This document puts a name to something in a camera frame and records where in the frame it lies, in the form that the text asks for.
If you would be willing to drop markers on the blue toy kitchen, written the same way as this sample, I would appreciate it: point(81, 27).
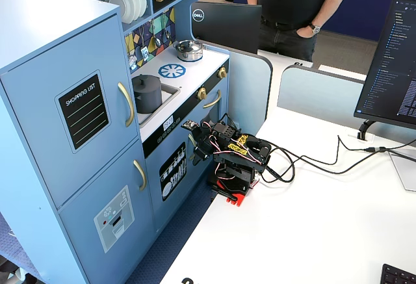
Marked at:
point(48, 69)

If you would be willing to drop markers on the dark wristwatch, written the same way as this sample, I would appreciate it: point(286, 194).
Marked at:
point(315, 29)

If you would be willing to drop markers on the blue gray desk divider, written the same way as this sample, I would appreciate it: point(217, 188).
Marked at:
point(250, 92)

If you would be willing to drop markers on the silver monitor stand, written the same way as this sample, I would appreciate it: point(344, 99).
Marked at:
point(406, 170)

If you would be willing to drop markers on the steel skimmer spoon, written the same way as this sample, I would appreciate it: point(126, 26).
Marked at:
point(132, 59)

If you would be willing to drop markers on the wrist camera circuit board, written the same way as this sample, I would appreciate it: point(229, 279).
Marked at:
point(190, 124)

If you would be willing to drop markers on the dark gray pot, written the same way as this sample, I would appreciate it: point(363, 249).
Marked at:
point(149, 102)

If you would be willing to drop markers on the gold stove knob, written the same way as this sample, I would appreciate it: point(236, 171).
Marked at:
point(201, 94)
point(222, 73)

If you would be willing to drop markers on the monitor showing code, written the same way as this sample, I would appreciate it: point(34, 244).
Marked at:
point(390, 63)

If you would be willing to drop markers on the small steel spoon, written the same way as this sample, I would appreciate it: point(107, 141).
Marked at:
point(167, 33)

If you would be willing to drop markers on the black Dell monitor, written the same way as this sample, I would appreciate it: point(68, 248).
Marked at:
point(227, 25)

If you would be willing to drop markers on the steel slotted spatula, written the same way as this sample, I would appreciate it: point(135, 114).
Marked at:
point(144, 51)

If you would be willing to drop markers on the steel ladle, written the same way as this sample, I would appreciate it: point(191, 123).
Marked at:
point(157, 41)

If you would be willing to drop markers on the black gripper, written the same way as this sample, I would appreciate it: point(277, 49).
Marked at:
point(199, 151)

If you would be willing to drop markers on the steel pot with lid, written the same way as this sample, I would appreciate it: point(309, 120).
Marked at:
point(189, 50)

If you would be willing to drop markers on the long gray desk divider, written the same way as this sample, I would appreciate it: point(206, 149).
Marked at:
point(318, 92)

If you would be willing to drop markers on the black keyboard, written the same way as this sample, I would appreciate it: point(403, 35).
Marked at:
point(399, 276)

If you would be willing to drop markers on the dark gray pot lid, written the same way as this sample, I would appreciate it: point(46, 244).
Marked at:
point(146, 82)

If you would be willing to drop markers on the person left hand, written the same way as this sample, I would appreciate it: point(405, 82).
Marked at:
point(305, 31)

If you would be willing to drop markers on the person in black shirt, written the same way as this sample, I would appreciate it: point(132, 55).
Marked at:
point(292, 1)

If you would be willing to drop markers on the robot arm base mount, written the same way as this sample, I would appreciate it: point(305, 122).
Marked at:
point(239, 196)

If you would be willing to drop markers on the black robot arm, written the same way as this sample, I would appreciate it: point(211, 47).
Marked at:
point(242, 154)

